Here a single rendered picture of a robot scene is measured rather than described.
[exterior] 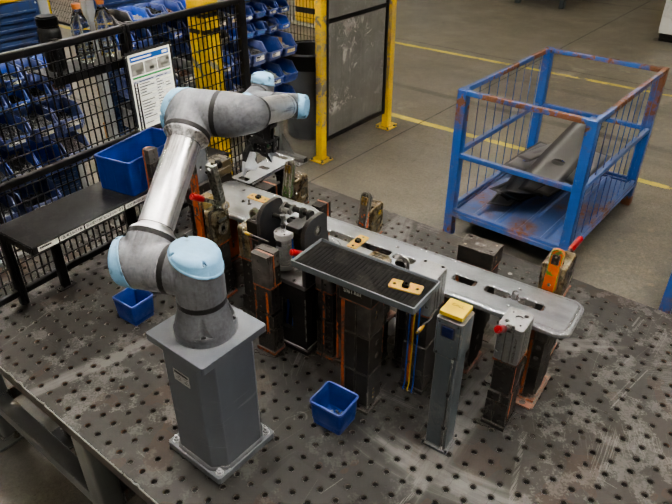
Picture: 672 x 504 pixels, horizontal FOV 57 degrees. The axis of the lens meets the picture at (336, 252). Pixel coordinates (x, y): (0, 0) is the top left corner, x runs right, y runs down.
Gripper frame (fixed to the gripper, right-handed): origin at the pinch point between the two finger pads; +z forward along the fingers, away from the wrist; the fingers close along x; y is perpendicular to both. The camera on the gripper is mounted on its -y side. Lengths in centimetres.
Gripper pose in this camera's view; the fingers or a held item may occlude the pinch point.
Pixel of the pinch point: (256, 169)
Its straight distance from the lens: 226.2
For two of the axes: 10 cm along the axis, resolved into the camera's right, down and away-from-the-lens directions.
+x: 5.7, -4.4, 6.9
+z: -0.9, 8.0, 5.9
